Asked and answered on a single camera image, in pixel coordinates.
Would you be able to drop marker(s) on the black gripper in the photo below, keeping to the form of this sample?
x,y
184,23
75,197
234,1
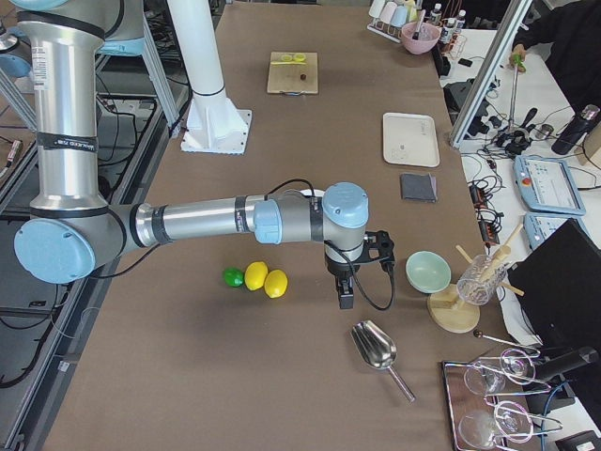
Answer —
x,y
340,269

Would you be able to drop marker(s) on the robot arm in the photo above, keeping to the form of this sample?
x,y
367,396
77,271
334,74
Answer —
x,y
73,230

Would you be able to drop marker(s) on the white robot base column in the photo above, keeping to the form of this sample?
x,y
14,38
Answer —
x,y
214,123

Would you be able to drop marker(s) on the cream rabbit tray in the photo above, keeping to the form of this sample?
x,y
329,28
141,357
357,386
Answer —
x,y
410,139

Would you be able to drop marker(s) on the mirrored glass tray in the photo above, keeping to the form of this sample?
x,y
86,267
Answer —
x,y
460,400

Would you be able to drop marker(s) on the yellow lemon right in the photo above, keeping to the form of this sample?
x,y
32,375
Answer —
x,y
276,284

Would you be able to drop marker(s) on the yellow lemon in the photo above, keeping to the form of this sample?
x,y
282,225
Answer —
x,y
276,284
255,275

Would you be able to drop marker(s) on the metal scoop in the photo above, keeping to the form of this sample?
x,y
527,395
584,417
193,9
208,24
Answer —
x,y
379,351

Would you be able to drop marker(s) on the mint green bowl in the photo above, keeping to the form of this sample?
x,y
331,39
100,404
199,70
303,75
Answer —
x,y
428,272

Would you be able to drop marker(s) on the yellow lemon left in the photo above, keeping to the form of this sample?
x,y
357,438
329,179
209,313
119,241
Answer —
x,y
255,275

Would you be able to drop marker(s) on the wooden cup stand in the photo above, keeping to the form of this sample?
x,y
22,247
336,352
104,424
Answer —
x,y
455,315

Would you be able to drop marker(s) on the green lime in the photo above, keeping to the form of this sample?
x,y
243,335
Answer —
x,y
233,277

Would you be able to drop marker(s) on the clear textured glass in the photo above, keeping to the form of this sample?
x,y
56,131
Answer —
x,y
480,280

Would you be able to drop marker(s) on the long bar spoon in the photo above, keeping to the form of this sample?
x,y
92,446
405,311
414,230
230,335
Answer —
x,y
480,334

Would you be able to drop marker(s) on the wine glass upper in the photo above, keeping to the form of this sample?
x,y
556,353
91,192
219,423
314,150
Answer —
x,y
499,375

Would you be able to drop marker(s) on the wine glass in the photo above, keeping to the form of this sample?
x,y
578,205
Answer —
x,y
505,424
499,375

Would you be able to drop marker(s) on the blue teach pendant lower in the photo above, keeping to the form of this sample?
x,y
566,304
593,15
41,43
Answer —
x,y
539,226

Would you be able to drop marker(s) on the blue teach pendant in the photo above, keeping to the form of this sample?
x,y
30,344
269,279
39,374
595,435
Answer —
x,y
539,226
547,185

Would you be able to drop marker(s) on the wine glass lower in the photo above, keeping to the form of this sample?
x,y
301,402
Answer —
x,y
505,424

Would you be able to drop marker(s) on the wooden cutting board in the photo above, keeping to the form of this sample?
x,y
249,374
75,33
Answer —
x,y
285,78

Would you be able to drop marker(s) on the black monitor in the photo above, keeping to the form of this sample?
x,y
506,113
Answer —
x,y
561,284

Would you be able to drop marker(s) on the blue teach pendant upper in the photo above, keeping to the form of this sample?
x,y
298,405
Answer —
x,y
547,185

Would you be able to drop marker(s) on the pink ice bowl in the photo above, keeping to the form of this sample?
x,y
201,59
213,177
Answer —
x,y
428,37

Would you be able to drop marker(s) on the blue cup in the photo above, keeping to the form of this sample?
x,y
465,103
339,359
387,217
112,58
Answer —
x,y
400,16

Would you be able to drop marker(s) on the pink cup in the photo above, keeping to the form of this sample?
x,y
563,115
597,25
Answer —
x,y
387,13

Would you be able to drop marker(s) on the black thermos bottle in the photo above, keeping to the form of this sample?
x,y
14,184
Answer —
x,y
581,123

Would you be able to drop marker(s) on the person in black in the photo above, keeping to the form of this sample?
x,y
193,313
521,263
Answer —
x,y
573,34

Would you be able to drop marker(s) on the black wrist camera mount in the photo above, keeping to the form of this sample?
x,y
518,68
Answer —
x,y
378,247

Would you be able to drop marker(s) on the white wire cup rack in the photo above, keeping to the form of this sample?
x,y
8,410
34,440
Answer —
x,y
385,30

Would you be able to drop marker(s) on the aluminium frame post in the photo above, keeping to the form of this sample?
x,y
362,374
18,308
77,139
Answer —
x,y
507,30

